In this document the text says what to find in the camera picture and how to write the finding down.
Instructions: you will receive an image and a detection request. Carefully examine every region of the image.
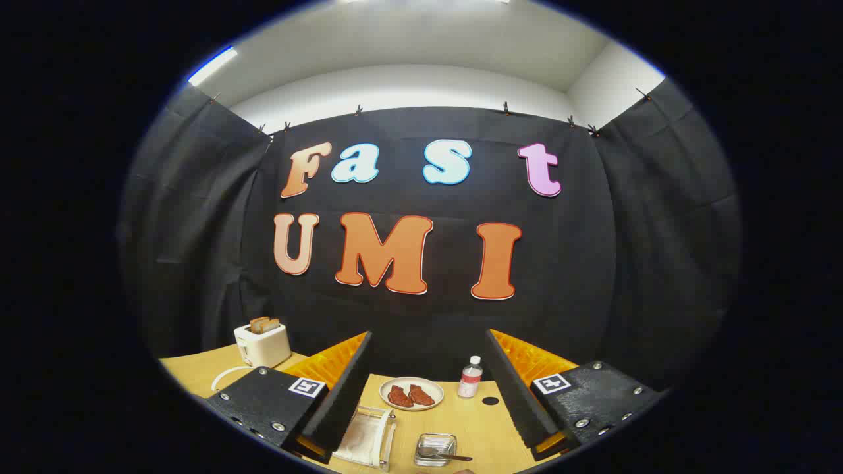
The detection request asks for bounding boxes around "white toaster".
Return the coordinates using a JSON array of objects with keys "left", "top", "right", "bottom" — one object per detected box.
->
[{"left": 234, "top": 321, "right": 292, "bottom": 368}]

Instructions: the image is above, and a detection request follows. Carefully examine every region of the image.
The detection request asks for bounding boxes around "metal wire basket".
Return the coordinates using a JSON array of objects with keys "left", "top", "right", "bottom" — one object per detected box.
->
[{"left": 414, "top": 433, "right": 458, "bottom": 468}]

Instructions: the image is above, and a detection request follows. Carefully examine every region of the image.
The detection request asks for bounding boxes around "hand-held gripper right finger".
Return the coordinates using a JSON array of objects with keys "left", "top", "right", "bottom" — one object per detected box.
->
[{"left": 485, "top": 328, "right": 665, "bottom": 461}]

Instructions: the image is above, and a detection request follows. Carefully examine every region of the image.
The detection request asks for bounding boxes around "ceiling light strip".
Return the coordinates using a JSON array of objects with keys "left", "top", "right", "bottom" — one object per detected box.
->
[{"left": 188, "top": 46, "right": 239, "bottom": 86}]

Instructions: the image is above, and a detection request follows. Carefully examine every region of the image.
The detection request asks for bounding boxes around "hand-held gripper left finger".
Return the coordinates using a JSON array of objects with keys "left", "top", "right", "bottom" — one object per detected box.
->
[{"left": 204, "top": 331, "right": 373, "bottom": 465}]

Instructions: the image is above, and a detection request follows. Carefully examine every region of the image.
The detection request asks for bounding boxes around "beige plate with meat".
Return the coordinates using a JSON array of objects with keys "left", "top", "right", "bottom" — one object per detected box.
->
[{"left": 379, "top": 377, "right": 445, "bottom": 411}]

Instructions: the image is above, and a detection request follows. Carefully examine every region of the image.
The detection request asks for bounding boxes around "clear plastic water bottle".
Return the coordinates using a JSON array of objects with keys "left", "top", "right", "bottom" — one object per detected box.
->
[{"left": 458, "top": 355, "right": 483, "bottom": 399}]

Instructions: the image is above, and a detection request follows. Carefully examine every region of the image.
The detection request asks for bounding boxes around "pink plate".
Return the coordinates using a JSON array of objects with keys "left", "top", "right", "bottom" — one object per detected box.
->
[{"left": 339, "top": 413, "right": 387, "bottom": 461}]

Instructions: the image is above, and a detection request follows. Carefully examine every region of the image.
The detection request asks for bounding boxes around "black backdrop cloth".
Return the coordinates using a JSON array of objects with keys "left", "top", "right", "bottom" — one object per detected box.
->
[{"left": 119, "top": 78, "right": 744, "bottom": 396}]

